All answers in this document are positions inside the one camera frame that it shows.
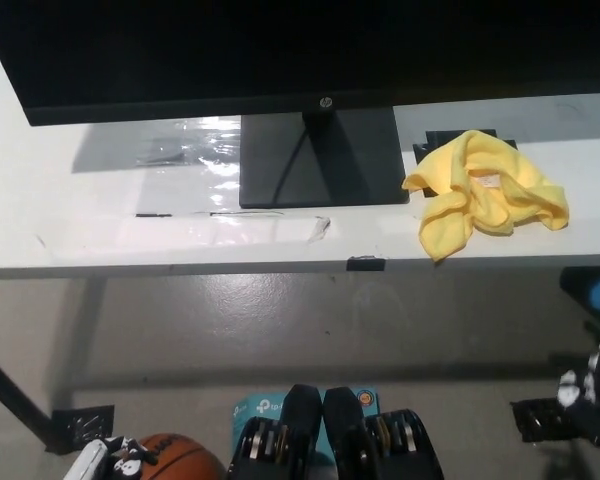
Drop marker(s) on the black tape square patch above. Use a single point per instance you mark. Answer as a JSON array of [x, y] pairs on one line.
[[437, 139]]

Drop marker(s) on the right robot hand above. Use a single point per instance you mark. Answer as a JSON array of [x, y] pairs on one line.
[[595, 400]]

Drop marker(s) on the black HP monitor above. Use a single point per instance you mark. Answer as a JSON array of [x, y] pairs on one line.
[[230, 50]]

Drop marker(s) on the clear plastic film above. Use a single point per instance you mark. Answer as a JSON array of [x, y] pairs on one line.
[[215, 150]]

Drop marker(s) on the orange basketball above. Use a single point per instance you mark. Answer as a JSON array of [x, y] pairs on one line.
[[185, 457]]

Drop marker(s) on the yellow microfiber cloth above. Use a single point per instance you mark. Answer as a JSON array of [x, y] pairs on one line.
[[505, 200]]

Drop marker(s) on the teal tp-link box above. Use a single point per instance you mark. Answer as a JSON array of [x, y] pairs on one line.
[[260, 405]]

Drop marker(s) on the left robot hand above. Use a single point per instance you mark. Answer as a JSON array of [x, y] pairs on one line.
[[125, 462]]

